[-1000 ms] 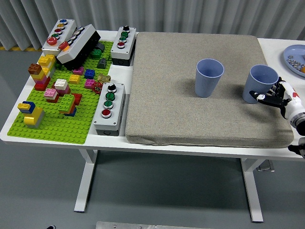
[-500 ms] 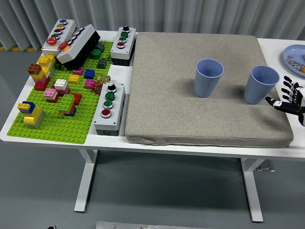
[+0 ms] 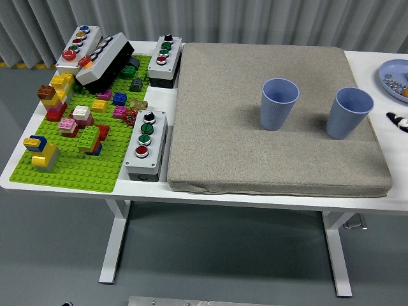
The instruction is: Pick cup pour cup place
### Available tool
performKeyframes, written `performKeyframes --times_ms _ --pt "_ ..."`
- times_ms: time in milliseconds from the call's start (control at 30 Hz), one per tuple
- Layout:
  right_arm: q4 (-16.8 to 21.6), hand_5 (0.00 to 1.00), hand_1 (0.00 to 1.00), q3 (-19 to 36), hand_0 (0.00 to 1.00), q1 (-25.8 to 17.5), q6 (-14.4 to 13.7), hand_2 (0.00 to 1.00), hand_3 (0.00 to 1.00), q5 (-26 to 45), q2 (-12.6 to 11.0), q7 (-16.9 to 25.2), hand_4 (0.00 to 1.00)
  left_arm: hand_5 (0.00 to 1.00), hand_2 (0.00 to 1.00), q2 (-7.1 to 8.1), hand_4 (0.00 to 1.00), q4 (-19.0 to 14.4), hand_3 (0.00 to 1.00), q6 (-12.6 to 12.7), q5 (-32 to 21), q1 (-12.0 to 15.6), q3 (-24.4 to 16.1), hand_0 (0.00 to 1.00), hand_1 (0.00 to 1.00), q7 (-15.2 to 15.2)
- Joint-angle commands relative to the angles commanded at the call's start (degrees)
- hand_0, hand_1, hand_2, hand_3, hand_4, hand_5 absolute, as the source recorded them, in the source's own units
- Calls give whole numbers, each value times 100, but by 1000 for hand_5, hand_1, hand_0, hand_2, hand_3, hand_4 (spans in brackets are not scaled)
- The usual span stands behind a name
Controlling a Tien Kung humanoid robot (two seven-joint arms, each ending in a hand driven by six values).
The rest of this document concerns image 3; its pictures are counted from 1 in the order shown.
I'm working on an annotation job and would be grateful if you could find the large four-button control box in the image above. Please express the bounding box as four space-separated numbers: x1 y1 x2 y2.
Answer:
124 110 168 182

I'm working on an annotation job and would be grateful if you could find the green studded baseplate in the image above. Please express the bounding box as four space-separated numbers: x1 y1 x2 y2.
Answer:
9 54 153 194

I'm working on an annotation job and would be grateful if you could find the white five-button control box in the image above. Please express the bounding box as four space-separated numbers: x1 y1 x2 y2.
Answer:
55 25 103 77

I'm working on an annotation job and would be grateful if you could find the small four-button control box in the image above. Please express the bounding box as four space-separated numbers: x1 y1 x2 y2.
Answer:
147 34 184 89

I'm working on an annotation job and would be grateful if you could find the brown yellow pink red stack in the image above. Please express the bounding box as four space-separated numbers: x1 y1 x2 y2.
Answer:
36 84 68 122

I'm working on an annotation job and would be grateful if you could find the pink white red brick stack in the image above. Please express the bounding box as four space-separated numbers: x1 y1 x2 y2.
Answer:
58 117 80 138

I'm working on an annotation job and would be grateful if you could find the grey metal bracket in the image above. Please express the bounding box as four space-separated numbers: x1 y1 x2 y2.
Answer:
342 214 368 230

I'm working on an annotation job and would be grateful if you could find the white and pink brick stack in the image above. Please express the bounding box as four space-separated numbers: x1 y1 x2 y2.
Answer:
71 105 95 128

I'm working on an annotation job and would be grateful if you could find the brass valve red handwheel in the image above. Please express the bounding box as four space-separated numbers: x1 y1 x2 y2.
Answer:
122 98 149 126

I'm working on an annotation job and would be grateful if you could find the yellow black floor tape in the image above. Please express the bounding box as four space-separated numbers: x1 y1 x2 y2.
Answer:
0 62 57 69

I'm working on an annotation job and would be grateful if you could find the dark green brick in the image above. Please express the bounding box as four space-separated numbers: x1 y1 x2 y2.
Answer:
120 65 138 79

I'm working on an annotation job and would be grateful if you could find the white control box black base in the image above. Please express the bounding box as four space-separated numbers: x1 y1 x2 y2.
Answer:
75 31 136 94

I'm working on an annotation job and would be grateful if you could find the white table leg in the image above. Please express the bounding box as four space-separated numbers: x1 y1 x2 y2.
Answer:
98 199 131 284
321 210 358 298

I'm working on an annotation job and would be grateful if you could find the grey-brown cushion mat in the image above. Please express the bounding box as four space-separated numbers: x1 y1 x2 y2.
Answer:
167 43 393 198

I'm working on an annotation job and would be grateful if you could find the blue yellow grey brick stack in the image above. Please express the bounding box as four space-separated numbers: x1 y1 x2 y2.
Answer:
22 135 61 173

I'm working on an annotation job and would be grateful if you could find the grey metal plate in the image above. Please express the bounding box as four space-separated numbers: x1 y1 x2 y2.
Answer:
127 295 284 306

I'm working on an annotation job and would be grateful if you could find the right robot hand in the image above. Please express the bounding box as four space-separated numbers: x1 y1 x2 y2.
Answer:
386 111 408 133

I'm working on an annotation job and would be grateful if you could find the blue plate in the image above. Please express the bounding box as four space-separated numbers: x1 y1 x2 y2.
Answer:
378 59 408 103

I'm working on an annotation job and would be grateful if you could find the grey pleated curtain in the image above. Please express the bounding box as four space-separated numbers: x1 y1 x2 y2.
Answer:
0 0 408 68

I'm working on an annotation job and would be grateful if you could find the blue ribbed plastic cup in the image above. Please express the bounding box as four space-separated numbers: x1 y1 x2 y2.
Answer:
325 87 375 140
261 78 300 131

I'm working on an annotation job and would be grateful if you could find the green and orange brick stack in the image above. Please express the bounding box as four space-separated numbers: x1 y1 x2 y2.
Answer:
77 126 103 157

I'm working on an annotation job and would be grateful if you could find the yellow and white brick stack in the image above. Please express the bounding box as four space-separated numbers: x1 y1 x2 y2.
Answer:
50 72 76 105

